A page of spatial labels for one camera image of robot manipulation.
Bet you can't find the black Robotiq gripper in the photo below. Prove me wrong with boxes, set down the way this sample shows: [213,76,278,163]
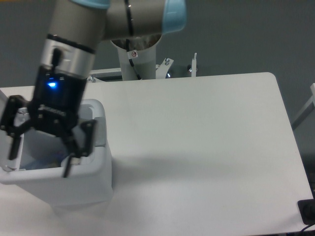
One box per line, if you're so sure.
[0,66,96,178]

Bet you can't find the clear plastic water bottle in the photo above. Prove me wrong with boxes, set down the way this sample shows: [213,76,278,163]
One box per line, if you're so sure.
[24,151,68,170]

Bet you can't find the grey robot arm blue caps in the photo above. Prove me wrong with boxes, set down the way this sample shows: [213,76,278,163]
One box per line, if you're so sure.
[0,0,187,177]

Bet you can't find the white trash can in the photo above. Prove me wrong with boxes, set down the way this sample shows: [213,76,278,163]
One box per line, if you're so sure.
[0,99,113,207]

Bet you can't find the black device at table edge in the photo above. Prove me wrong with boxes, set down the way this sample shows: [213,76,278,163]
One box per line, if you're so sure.
[297,199,315,225]

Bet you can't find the white pedestal base frame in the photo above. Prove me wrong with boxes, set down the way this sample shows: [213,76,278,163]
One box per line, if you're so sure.
[87,52,198,83]

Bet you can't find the black cable on pedestal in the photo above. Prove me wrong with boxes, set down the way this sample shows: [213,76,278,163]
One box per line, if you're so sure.
[126,38,143,81]

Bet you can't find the white frame at right edge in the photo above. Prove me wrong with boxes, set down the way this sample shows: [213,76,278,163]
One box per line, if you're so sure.
[291,83,315,130]

